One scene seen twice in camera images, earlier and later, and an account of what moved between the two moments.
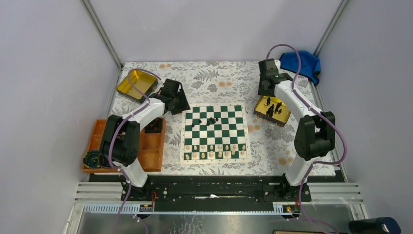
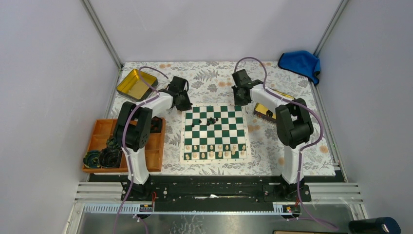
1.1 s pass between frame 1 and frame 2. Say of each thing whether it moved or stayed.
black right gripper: moved
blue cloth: stayed
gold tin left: stayed
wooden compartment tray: stayed
